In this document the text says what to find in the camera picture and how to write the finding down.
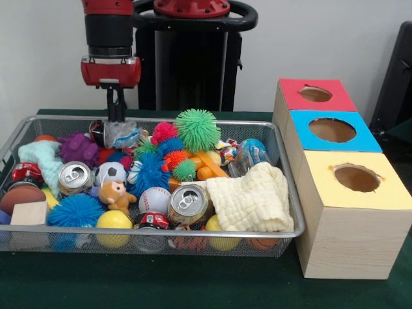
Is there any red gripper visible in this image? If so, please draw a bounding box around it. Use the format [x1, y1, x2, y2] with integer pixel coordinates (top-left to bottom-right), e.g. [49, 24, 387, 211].
[80, 56, 142, 123]

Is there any crushed clear plastic bottle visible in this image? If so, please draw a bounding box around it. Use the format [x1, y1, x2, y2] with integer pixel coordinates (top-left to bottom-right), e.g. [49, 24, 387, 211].
[104, 120, 145, 149]

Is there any wooden box with three holes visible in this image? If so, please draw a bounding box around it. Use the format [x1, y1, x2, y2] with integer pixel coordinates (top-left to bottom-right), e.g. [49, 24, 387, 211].
[272, 78, 412, 279]

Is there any purple spiky rubber ball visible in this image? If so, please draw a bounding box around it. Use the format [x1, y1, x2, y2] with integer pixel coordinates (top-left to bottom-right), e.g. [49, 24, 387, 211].
[57, 131, 100, 168]

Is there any green spiky rubber ball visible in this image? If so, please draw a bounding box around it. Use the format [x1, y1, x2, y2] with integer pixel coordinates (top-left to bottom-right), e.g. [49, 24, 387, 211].
[174, 108, 222, 153]

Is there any orange plush toy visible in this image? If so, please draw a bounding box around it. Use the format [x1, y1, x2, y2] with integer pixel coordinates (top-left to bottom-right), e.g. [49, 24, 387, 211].
[97, 180, 138, 215]

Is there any mint knitted cloth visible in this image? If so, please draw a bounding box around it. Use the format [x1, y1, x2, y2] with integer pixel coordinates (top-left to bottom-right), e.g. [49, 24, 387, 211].
[17, 141, 64, 196]

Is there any white baseball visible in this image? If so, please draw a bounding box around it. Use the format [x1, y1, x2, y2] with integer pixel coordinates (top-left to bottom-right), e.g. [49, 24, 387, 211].
[138, 186, 172, 215]

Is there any blue spiky ball with eyes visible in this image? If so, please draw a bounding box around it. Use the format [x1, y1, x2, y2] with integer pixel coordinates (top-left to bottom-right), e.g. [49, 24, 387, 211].
[47, 192, 106, 228]

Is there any opened silver drink can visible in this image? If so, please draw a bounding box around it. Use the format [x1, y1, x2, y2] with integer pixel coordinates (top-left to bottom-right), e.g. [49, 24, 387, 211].
[167, 183, 210, 226]

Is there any brown toy football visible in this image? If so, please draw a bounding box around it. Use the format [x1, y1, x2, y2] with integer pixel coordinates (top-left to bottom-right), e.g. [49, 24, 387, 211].
[0, 189, 46, 216]

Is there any plain wooden block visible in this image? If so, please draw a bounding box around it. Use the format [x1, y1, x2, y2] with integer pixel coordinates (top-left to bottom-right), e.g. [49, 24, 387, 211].
[10, 201, 50, 226]

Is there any cream waffle cloth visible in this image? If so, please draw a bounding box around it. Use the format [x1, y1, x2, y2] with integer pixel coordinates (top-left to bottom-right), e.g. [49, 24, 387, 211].
[205, 161, 295, 232]

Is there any black upright panel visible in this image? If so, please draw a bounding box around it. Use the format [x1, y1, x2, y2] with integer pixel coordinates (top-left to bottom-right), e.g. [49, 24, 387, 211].
[370, 21, 412, 129]

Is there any side table with green cloth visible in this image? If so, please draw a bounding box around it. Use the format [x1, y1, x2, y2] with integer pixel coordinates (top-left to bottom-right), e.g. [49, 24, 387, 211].
[384, 119, 412, 152]

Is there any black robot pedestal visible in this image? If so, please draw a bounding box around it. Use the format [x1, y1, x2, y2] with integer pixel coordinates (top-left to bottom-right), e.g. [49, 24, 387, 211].
[130, 0, 258, 112]

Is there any shallow wire mesh bin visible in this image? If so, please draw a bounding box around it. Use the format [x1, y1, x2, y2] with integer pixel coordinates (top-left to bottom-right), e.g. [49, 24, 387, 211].
[0, 115, 306, 258]

